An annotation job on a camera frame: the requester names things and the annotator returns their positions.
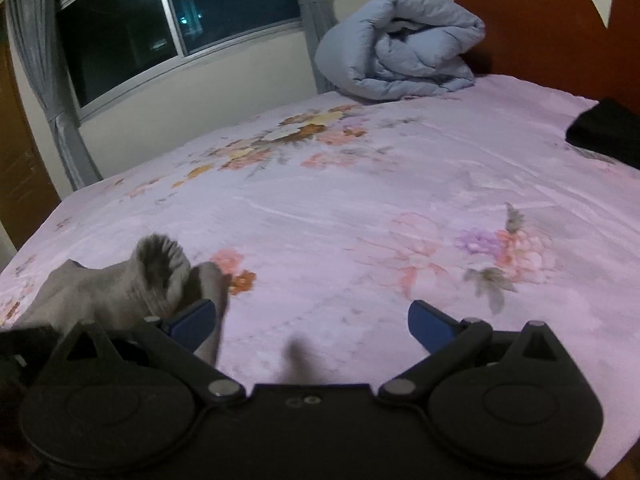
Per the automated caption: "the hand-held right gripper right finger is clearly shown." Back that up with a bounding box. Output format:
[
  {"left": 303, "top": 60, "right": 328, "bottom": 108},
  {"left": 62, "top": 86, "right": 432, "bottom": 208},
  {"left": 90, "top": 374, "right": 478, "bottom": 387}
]
[{"left": 377, "top": 299, "right": 561, "bottom": 407}]

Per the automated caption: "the grey curtain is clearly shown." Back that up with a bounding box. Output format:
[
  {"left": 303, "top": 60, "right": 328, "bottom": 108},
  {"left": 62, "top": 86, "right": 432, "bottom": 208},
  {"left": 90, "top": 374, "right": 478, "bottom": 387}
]
[
  {"left": 274, "top": 0, "right": 337, "bottom": 68},
  {"left": 4, "top": 0, "right": 105, "bottom": 192}
]

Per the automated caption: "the grey framed window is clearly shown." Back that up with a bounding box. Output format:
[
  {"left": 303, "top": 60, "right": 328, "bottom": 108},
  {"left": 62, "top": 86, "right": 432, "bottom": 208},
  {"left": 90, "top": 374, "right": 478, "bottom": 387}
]
[{"left": 52, "top": 0, "right": 306, "bottom": 122}]

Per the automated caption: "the black cloth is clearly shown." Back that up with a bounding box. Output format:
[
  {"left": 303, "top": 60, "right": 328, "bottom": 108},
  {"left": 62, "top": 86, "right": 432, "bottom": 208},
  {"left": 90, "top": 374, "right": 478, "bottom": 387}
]
[{"left": 565, "top": 97, "right": 640, "bottom": 167}]

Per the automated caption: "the brown wooden headboard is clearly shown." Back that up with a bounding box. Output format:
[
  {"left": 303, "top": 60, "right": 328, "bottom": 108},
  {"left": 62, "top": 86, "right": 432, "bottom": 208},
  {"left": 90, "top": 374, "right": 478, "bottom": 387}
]
[{"left": 410, "top": 0, "right": 640, "bottom": 106}]

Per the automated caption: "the light blue rolled duvet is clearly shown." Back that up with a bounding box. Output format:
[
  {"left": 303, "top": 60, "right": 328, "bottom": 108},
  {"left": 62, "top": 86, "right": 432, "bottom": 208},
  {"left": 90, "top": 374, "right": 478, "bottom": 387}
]
[{"left": 315, "top": 0, "right": 487, "bottom": 101}]

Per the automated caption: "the brown wooden door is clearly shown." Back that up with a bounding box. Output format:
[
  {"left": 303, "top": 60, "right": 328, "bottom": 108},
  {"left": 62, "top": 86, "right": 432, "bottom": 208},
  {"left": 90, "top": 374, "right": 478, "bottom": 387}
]
[{"left": 0, "top": 0, "right": 62, "bottom": 252}]

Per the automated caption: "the pink floral bed sheet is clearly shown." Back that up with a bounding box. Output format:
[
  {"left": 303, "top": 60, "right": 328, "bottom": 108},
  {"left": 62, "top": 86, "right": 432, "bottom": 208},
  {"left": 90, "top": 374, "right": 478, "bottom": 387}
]
[{"left": 0, "top": 74, "right": 640, "bottom": 476}]

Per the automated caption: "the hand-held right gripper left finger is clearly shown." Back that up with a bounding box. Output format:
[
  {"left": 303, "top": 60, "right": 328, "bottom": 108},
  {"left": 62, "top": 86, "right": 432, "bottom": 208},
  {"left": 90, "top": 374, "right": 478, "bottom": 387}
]
[{"left": 60, "top": 299, "right": 247, "bottom": 407}]

